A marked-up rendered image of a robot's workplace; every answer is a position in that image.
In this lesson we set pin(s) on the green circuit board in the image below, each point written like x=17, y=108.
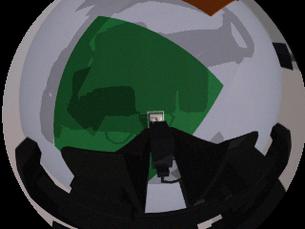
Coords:
x=119, y=77

